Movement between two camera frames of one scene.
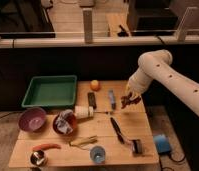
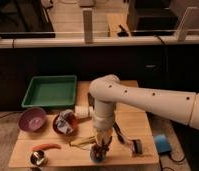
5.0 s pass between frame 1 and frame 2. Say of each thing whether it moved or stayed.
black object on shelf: stayed
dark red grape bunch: moved
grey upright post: stayed
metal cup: stayed
